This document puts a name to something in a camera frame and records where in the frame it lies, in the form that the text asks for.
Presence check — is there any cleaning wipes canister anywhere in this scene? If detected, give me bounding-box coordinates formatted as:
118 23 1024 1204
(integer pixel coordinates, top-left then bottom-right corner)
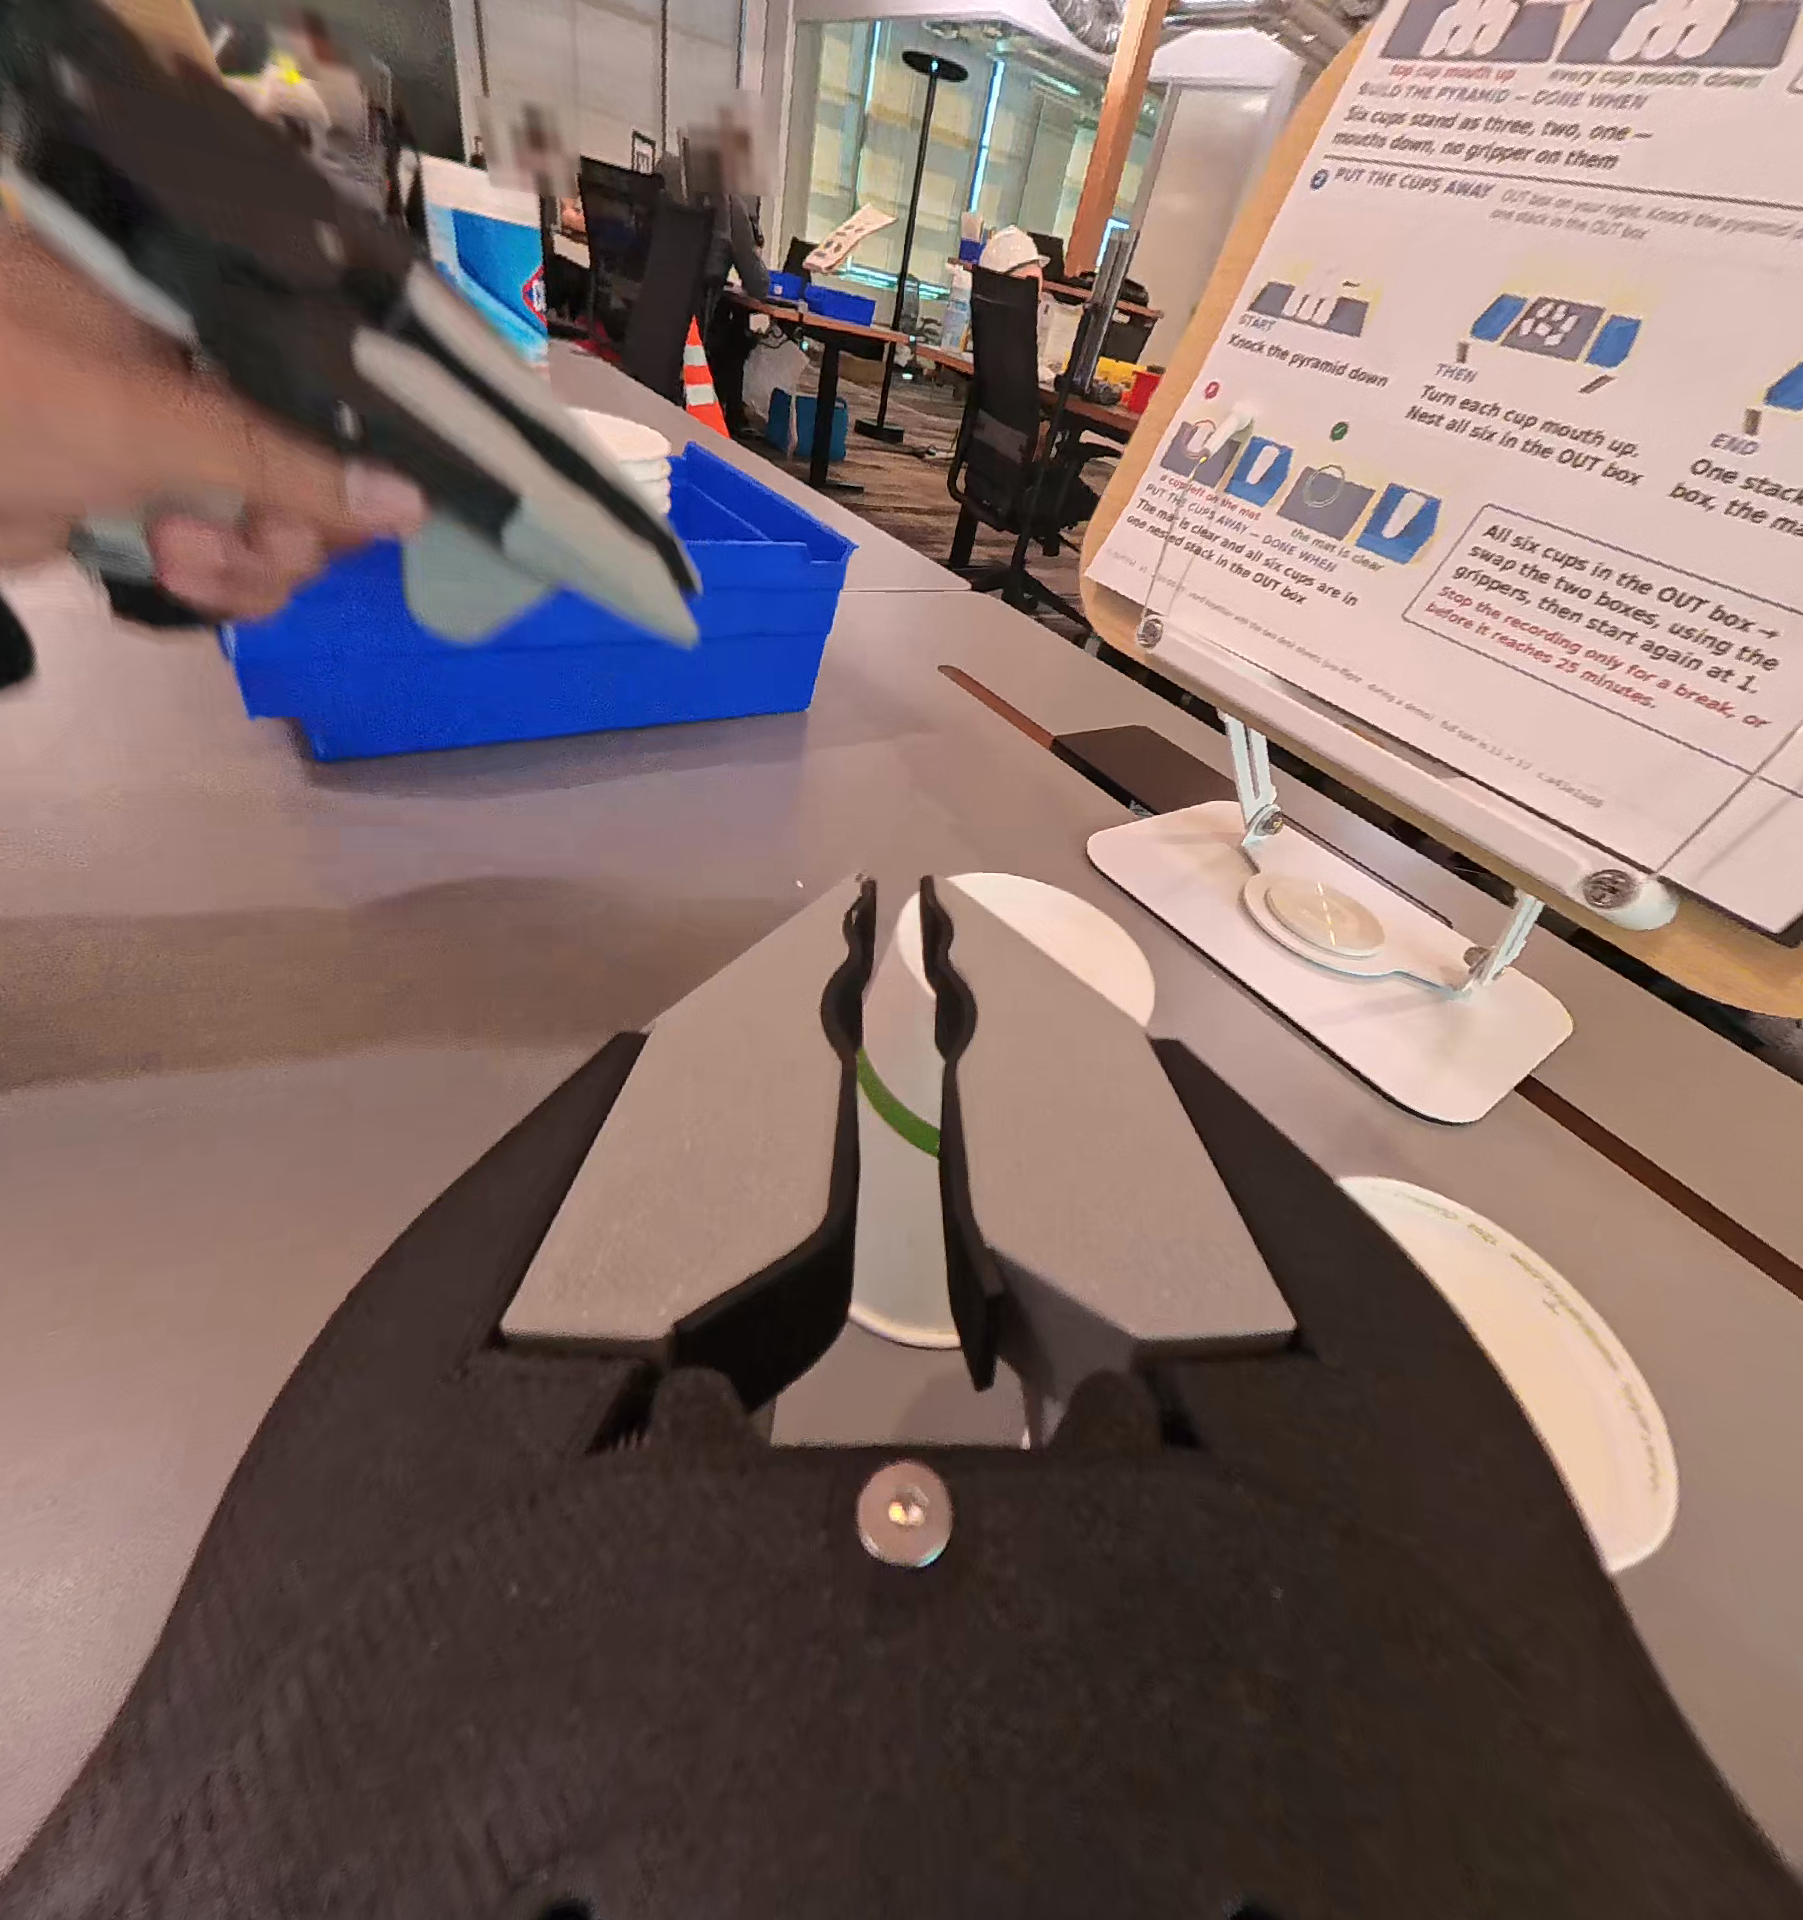
420 154 547 361

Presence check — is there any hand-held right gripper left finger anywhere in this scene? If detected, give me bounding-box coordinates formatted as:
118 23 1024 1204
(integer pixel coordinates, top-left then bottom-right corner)
497 876 881 1411

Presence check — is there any printed instruction sheet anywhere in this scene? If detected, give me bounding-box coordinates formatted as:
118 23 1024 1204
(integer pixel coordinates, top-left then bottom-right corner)
1108 0 1803 930

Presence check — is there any wooden pillar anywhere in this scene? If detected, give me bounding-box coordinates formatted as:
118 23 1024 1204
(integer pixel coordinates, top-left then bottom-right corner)
1064 0 1177 279

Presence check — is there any black desk cable cover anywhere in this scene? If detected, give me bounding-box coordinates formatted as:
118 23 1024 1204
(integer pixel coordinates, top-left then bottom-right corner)
1059 722 1231 819

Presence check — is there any white and wood document stand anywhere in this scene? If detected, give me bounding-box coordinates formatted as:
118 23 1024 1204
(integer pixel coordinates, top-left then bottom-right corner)
1075 0 1803 1126

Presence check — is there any black floor lamp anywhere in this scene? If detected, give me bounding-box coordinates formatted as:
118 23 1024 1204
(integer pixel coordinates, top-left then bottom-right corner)
857 51 972 443

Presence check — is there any blue plastic bin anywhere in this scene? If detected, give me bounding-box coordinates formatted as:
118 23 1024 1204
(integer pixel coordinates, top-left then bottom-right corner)
220 437 862 764

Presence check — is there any black office chair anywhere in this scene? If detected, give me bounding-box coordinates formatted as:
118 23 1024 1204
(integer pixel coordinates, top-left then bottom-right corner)
946 265 1130 630
624 195 724 406

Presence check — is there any person's left hand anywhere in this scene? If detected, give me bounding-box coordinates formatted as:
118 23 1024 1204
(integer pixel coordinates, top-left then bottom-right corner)
0 227 435 621

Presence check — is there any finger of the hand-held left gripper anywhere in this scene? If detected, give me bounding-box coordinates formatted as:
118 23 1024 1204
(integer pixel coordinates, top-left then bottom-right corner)
349 319 707 651
387 256 695 596

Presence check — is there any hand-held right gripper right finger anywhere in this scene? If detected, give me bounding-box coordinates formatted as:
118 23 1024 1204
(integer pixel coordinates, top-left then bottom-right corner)
920 876 1299 1447

